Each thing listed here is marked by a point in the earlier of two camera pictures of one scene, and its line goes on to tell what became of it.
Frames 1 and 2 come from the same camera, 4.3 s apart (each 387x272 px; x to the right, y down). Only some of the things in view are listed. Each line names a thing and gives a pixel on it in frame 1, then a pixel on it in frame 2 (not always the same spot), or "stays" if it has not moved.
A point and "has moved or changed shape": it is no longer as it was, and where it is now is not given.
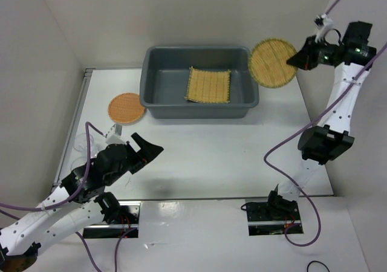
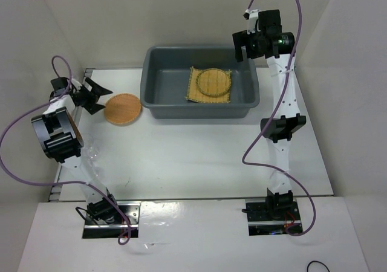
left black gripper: x=147 y=152 -> x=96 y=90
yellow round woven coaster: x=267 y=63 has moved or changed shape
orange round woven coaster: x=126 y=109 stays
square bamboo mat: x=208 y=86 stays
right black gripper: x=304 y=58 -> x=241 y=38
